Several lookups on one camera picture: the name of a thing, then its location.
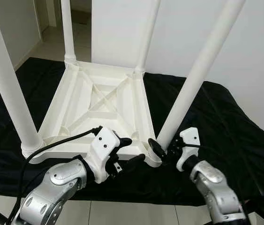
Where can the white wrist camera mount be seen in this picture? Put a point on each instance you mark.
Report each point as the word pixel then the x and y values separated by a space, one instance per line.
pixel 102 145
pixel 190 137

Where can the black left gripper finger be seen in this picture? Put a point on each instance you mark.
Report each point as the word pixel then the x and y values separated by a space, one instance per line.
pixel 124 141
pixel 134 161

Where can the white door frame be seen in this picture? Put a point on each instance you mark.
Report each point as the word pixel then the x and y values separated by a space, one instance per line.
pixel 49 11

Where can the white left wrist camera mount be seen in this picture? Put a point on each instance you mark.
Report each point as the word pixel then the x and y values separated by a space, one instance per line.
pixel 102 145

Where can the pink rounded object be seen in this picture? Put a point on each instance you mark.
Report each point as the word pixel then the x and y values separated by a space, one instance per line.
pixel 250 202

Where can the black table cloth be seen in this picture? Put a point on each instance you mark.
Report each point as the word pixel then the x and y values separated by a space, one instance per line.
pixel 225 140

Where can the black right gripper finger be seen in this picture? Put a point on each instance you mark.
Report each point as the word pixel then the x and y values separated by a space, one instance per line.
pixel 157 148

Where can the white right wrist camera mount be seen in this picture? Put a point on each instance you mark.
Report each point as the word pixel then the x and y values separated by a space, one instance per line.
pixel 190 137

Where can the white plastic table top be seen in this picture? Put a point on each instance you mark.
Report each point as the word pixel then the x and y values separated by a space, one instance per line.
pixel 99 98

